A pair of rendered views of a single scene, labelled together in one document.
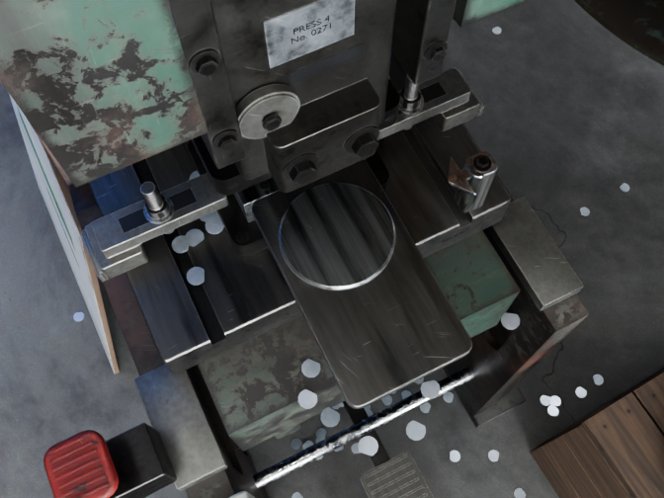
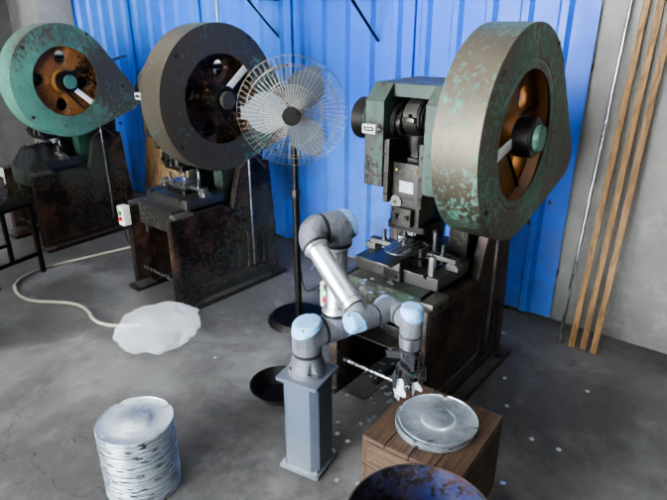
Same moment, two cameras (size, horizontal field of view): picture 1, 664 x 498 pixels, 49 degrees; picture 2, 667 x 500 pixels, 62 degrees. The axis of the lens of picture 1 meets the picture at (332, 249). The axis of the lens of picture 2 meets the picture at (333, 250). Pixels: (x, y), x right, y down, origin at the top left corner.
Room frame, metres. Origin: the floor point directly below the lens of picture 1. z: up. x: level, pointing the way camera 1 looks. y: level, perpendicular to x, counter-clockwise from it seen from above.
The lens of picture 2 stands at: (-0.96, -1.98, 1.73)
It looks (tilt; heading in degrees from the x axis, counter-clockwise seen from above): 22 degrees down; 64
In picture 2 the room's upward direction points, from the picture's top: straight up
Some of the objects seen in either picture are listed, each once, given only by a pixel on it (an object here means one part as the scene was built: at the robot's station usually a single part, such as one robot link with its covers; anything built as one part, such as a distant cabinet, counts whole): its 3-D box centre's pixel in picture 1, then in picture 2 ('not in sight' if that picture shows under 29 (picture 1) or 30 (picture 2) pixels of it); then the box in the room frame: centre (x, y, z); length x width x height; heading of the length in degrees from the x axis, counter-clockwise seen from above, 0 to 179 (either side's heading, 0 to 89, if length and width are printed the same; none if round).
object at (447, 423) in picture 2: not in sight; (438, 418); (0.11, -0.65, 0.38); 0.29 x 0.29 x 0.01
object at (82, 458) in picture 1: (90, 474); not in sight; (0.08, 0.25, 0.72); 0.07 x 0.06 x 0.08; 25
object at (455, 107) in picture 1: (416, 98); (444, 255); (0.50, -0.10, 0.76); 0.17 x 0.06 x 0.10; 115
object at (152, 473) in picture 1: (134, 476); not in sight; (0.09, 0.23, 0.62); 0.10 x 0.06 x 0.20; 115
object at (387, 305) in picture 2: not in sight; (387, 311); (-0.08, -0.57, 0.84); 0.11 x 0.11 x 0.08; 9
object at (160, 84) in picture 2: not in sight; (226, 158); (0.02, 1.77, 0.87); 1.53 x 0.99 x 1.74; 23
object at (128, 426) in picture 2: not in sight; (134, 420); (-0.90, -0.08, 0.31); 0.29 x 0.29 x 0.01
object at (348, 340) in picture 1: (356, 292); (391, 266); (0.27, -0.03, 0.72); 0.25 x 0.14 x 0.14; 25
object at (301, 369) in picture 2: not in sight; (307, 360); (-0.24, -0.25, 0.50); 0.15 x 0.15 x 0.10
